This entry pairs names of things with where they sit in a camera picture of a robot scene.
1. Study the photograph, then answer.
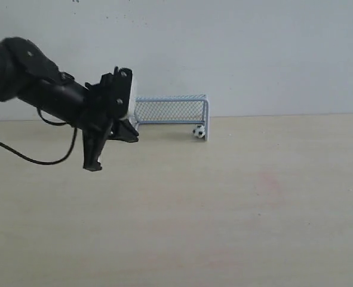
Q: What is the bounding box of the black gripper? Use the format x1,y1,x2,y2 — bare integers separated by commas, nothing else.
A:
82,66,139,172

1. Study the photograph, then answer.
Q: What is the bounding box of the black white mini soccer ball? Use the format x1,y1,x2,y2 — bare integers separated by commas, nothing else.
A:
192,124,206,139

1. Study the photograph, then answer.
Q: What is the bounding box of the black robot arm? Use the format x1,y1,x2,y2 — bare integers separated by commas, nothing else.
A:
0,37,139,172

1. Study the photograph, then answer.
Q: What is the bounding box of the white mini soccer goal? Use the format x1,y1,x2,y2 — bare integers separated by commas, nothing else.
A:
131,94,210,141

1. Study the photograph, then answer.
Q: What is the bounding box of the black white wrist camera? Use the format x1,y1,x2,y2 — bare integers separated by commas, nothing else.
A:
113,67,137,120

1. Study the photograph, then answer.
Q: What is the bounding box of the black cable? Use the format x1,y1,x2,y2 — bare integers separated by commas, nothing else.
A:
0,107,78,166

